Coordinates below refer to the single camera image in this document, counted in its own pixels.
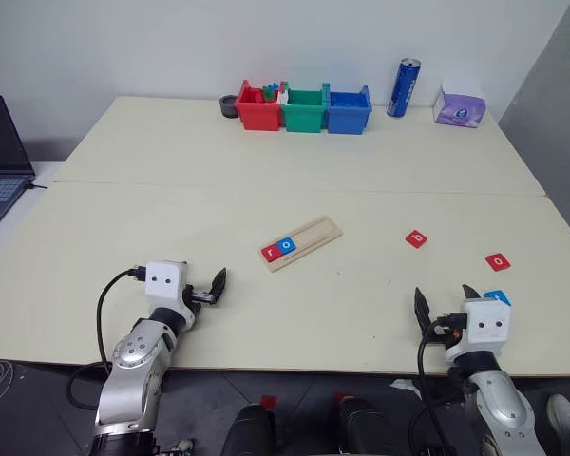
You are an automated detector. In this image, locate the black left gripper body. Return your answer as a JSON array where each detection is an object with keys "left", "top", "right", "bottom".
[{"left": 182, "top": 282, "right": 220, "bottom": 309}]

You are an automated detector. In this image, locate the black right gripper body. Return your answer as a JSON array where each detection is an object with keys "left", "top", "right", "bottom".
[{"left": 421, "top": 327, "right": 460, "bottom": 347}]

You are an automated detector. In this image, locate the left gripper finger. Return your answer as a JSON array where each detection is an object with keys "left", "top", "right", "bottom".
[{"left": 208, "top": 267, "right": 229, "bottom": 305}]

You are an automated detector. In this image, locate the red letter tile o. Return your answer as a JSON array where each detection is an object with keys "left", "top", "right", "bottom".
[{"left": 484, "top": 253, "right": 511, "bottom": 274}]

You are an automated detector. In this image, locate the blue letter tile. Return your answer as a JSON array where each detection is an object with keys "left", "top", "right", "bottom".
[{"left": 483, "top": 289, "right": 512, "bottom": 308}]

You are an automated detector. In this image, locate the wooden letter tray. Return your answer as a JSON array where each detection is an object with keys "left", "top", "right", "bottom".
[{"left": 257, "top": 215, "right": 344, "bottom": 274}]

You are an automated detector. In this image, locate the dark rounded shape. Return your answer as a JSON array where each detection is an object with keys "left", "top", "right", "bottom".
[
  {"left": 220, "top": 403, "right": 279, "bottom": 456},
  {"left": 336, "top": 396, "right": 425, "bottom": 456}
]

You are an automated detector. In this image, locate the red plastic bin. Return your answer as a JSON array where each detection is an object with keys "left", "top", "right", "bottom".
[{"left": 235, "top": 79, "right": 287, "bottom": 132}]

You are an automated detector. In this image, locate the dark grey round cup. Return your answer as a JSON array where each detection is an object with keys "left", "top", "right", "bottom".
[{"left": 219, "top": 94, "right": 241, "bottom": 120}]

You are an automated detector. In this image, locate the purple tissue pack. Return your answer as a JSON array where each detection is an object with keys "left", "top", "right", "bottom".
[{"left": 432, "top": 84, "right": 487, "bottom": 130}]

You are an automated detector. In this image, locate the green plastic bin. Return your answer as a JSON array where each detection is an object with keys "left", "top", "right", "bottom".
[{"left": 279, "top": 83, "right": 332, "bottom": 134}]

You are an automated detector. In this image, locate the blue plastic bin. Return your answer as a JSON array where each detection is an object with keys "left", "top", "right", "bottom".
[{"left": 323, "top": 84, "right": 374, "bottom": 136}]

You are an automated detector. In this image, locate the blue drink can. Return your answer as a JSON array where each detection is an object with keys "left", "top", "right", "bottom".
[{"left": 386, "top": 57, "right": 423, "bottom": 119}]

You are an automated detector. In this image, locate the dark laptop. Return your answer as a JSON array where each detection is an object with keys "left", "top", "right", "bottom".
[{"left": 0, "top": 95, "right": 36, "bottom": 237}]

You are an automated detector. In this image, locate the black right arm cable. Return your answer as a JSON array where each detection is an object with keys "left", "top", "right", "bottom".
[{"left": 407, "top": 311, "right": 469, "bottom": 456}]

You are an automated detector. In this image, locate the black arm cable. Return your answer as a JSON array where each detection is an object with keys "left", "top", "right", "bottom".
[
  {"left": 407, "top": 311, "right": 469, "bottom": 456},
  {"left": 66, "top": 267, "right": 148, "bottom": 410}
]

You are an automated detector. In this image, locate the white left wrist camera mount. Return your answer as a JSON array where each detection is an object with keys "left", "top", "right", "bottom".
[{"left": 143, "top": 259, "right": 195, "bottom": 330}]

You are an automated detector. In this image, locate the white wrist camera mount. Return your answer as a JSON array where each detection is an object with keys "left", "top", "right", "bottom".
[
  {"left": 444, "top": 298, "right": 512, "bottom": 365},
  {"left": 143, "top": 259, "right": 195, "bottom": 330}
]

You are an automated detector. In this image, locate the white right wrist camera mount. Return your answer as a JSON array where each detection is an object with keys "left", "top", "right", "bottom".
[{"left": 444, "top": 298, "right": 512, "bottom": 365}]

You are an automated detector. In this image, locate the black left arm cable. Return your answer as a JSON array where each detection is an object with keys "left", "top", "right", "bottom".
[{"left": 66, "top": 267, "right": 148, "bottom": 410}]

